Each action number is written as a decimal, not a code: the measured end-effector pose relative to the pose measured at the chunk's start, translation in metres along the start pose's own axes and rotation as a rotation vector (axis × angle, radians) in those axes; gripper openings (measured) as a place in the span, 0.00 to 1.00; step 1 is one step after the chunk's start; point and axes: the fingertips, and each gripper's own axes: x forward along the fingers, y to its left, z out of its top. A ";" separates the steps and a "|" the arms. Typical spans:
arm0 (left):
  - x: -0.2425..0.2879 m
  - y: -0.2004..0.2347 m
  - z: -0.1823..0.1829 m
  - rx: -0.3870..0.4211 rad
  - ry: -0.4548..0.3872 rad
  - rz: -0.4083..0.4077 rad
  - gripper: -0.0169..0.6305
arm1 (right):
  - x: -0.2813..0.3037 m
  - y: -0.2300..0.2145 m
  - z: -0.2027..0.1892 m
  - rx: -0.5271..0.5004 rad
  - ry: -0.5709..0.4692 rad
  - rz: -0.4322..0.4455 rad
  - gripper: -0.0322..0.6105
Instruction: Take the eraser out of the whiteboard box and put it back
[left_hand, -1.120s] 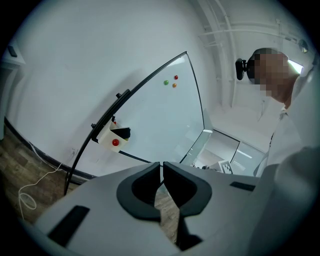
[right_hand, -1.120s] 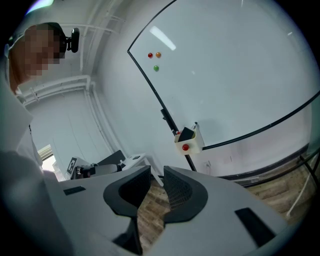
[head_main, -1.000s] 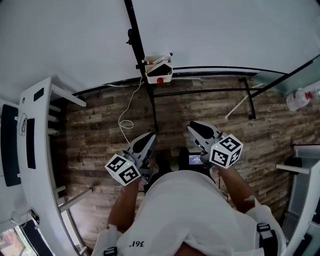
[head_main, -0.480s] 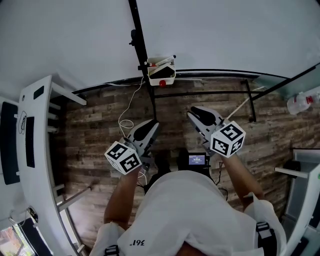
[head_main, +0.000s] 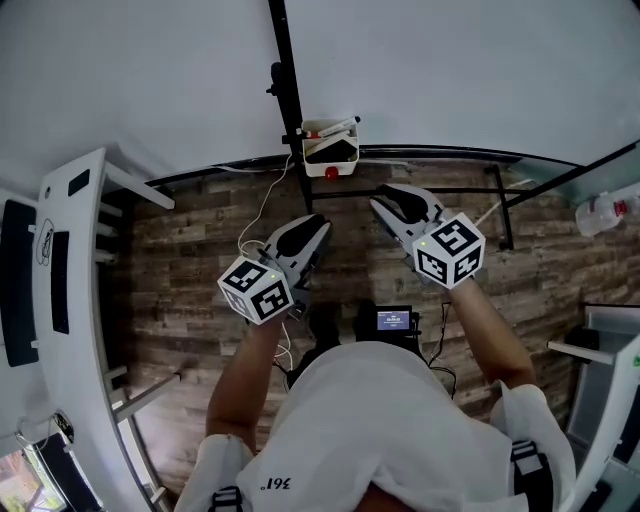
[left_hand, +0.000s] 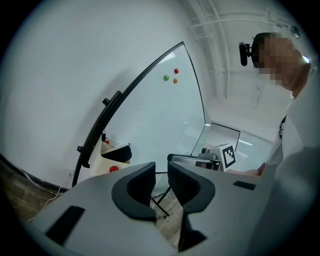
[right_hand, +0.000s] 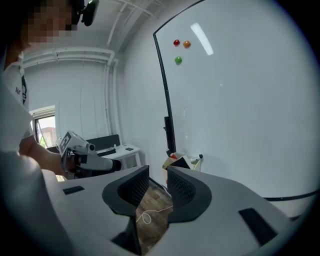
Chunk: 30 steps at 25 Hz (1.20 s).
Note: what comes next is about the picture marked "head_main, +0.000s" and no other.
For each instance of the person's left black shoe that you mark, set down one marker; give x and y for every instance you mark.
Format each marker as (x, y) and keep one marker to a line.
(324, 327)

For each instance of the black keyboard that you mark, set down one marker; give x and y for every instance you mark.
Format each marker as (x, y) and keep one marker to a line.
(60, 282)

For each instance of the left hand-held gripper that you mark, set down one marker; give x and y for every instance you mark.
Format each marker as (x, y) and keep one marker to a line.
(260, 295)

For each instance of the person's right black shoe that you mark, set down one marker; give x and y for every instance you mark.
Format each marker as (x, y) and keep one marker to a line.
(364, 320)

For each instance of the black monitor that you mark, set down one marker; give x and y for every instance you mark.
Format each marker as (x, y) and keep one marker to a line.
(20, 285)

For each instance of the person's left forearm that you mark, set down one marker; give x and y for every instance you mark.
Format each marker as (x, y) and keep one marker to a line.
(245, 380)

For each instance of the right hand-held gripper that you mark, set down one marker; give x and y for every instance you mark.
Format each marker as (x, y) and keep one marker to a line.
(450, 250)

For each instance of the frosted glass panel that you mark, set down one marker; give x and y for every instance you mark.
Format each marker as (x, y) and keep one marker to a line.
(590, 172)

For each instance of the black flat device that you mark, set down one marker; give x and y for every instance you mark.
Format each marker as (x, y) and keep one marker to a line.
(601, 495)

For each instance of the black rounded object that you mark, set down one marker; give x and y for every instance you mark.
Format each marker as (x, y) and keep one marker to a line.
(585, 337)

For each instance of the black framed window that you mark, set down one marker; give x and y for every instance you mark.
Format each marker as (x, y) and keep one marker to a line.
(65, 475)

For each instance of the red capped marker pen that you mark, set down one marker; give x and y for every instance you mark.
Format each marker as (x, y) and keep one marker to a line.
(312, 135)

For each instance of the person's white t-shirt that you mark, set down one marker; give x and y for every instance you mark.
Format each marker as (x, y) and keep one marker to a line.
(370, 425)

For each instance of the white marker pen black cap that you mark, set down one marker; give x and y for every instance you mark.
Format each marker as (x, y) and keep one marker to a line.
(340, 126)

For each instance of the white table frame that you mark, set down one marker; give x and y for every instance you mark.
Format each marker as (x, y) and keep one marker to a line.
(600, 400)

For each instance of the red round knob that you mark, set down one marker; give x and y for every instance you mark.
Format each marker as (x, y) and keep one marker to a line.
(332, 173)

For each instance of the person's black shoe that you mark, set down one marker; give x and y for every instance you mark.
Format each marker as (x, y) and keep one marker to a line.
(364, 320)
(324, 327)

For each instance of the person's right forearm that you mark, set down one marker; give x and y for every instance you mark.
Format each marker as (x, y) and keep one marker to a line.
(492, 340)

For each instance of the small round black device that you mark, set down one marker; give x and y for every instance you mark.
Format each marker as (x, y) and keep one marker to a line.
(65, 426)

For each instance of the white tray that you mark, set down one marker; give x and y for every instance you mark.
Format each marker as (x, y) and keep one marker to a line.
(317, 170)

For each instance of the white stick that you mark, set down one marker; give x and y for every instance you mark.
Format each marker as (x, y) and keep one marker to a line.
(500, 202)

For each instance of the clear plastic bottle red label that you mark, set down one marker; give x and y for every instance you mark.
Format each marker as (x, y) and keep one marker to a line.
(600, 217)

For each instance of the small black screen device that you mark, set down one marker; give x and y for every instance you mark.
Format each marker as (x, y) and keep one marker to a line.
(394, 320)

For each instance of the small black flat pad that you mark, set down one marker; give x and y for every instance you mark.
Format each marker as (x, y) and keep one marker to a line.
(78, 182)

